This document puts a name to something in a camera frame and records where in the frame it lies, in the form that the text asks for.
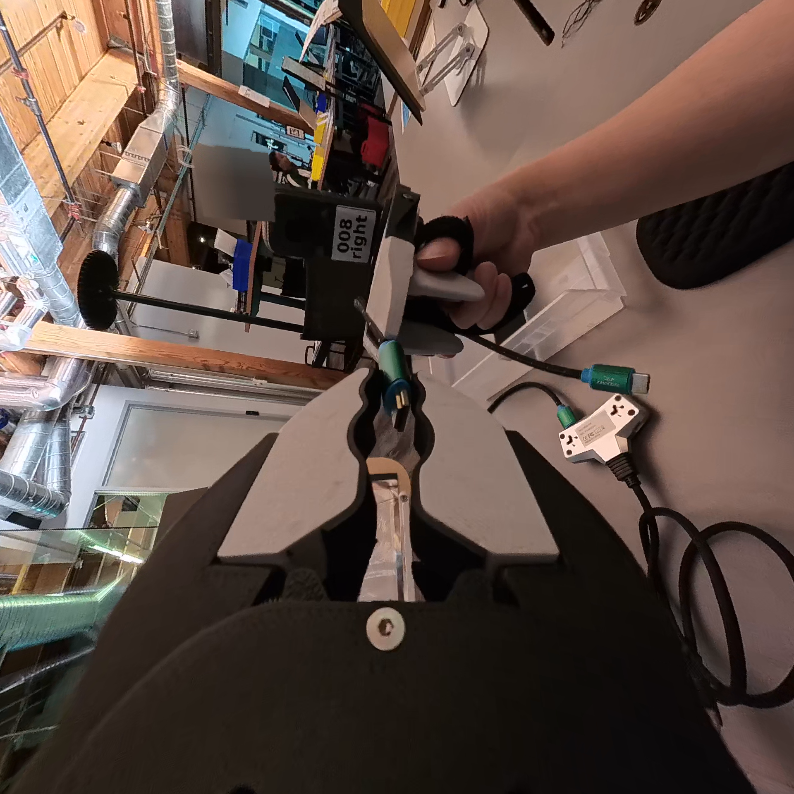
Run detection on black wrist rest pad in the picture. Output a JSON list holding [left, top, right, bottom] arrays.
[[636, 163, 794, 291]]

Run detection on black braided HDMI cable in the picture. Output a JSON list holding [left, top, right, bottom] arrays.
[[462, 330, 652, 398]]

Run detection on clear plastic bin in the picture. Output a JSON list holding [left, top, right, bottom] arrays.
[[452, 231, 626, 401]]

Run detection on person's right forearm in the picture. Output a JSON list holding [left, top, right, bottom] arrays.
[[527, 0, 794, 268]]

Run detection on black flat bar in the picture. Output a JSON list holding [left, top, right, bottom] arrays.
[[514, 0, 556, 47]]

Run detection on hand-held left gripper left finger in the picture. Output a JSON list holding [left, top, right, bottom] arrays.
[[217, 367, 382, 565]]

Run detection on black switch pigtail cable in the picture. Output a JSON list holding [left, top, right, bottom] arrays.
[[605, 456, 794, 720]]

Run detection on silver ventilation duct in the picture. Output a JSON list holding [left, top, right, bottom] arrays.
[[92, 0, 182, 255], [0, 112, 94, 519]]

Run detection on red storage bin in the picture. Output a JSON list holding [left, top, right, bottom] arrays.
[[360, 115, 393, 170]]

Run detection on white folding stand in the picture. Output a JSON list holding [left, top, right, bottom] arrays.
[[417, 0, 491, 106]]

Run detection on green HDMI plug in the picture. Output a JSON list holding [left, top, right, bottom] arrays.
[[354, 297, 415, 435], [487, 381, 582, 430]]

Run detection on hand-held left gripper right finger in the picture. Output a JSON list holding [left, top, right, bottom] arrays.
[[411, 372, 560, 564]]

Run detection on black disc on pole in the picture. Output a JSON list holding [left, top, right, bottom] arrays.
[[77, 251, 308, 332]]

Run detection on person's right hand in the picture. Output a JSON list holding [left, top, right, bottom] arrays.
[[414, 183, 548, 330]]

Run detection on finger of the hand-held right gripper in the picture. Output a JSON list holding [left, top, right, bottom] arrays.
[[365, 237, 416, 339]]

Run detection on wooden backed instruction board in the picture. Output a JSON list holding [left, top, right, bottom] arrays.
[[338, 0, 429, 128]]

